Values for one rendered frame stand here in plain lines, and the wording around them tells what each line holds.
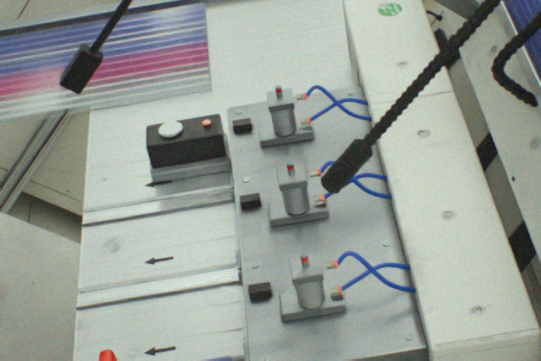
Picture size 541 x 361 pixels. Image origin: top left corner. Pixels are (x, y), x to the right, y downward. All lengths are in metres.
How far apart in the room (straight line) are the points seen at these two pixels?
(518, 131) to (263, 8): 0.52
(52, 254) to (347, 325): 0.80
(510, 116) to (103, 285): 0.39
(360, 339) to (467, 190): 0.17
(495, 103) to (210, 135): 0.30
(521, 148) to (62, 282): 0.84
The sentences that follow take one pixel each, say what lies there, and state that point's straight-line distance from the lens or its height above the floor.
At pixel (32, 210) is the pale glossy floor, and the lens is 2.67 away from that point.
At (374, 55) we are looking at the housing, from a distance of 1.12.
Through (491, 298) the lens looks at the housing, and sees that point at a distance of 0.87.
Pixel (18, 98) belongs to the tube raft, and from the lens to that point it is 1.30.
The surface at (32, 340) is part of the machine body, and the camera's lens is 1.50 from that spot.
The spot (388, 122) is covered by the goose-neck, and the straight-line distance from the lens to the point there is 0.82.
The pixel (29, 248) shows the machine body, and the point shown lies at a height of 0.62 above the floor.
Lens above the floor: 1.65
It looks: 29 degrees down
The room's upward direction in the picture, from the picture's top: 40 degrees clockwise
